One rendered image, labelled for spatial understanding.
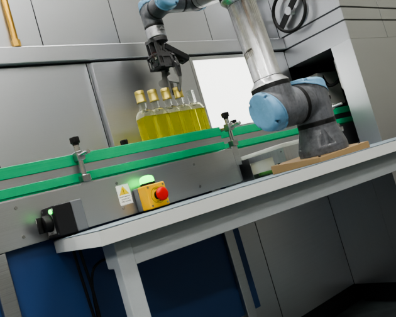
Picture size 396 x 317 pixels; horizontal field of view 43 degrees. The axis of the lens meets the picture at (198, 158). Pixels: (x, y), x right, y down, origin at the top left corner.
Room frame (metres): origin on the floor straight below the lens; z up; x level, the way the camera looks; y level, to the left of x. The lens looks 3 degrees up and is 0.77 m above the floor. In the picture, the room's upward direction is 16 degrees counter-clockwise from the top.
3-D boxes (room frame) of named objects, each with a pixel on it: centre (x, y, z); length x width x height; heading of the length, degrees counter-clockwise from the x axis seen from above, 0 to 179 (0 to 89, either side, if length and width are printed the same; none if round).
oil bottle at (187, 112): (1.87, 0.00, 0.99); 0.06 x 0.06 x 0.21; 41
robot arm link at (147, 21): (1.85, 0.02, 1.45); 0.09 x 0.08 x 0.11; 34
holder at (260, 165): (1.83, -0.25, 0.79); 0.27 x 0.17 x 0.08; 41
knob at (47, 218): (1.26, 0.42, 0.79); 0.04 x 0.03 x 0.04; 41
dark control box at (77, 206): (1.30, 0.37, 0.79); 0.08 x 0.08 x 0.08; 41
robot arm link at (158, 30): (1.86, 0.02, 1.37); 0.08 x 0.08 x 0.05
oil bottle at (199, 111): (1.91, -0.04, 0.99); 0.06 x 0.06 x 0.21; 41
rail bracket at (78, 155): (1.39, 0.30, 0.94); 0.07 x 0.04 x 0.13; 41
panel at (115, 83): (2.10, -0.06, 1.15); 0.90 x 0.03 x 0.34; 131
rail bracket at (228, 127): (1.81, -0.12, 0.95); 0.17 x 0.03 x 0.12; 41
